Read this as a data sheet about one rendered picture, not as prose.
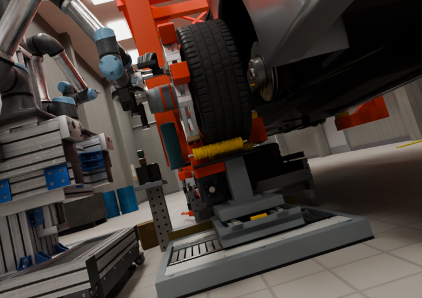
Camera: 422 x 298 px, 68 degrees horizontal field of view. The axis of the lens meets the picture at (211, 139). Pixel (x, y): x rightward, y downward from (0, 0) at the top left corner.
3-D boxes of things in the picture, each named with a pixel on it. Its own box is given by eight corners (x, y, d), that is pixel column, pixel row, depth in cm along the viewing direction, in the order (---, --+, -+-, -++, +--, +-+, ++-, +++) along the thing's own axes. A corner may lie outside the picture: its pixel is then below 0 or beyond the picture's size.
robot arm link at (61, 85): (58, 94, 205) (54, 82, 206) (68, 97, 216) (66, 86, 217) (68, 90, 204) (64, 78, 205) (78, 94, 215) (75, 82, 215)
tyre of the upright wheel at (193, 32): (235, 138, 204) (264, 143, 139) (200, 147, 202) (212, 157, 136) (210, 38, 200) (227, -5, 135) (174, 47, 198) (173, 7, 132)
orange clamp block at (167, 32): (178, 42, 151) (173, 22, 147) (162, 46, 150) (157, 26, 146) (176, 39, 157) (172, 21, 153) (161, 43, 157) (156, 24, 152)
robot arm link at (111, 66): (117, 49, 109) (123, 72, 108) (124, 61, 120) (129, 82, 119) (95, 54, 108) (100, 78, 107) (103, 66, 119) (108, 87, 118)
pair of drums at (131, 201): (107, 218, 968) (100, 194, 977) (140, 208, 975) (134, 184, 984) (100, 221, 904) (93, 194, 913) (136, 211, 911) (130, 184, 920)
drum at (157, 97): (190, 101, 159) (183, 76, 161) (149, 112, 157) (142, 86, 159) (190, 108, 173) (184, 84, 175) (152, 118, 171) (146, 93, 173)
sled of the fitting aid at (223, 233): (305, 226, 132) (298, 203, 133) (223, 251, 129) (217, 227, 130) (274, 214, 182) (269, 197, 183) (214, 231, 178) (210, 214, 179)
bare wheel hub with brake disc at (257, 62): (281, 106, 157) (272, 41, 146) (266, 110, 157) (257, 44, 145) (260, 93, 187) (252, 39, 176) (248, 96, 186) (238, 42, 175)
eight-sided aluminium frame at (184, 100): (201, 133, 137) (170, 20, 143) (187, 137, 136) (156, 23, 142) (198, 147, 191) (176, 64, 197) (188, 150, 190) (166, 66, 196)
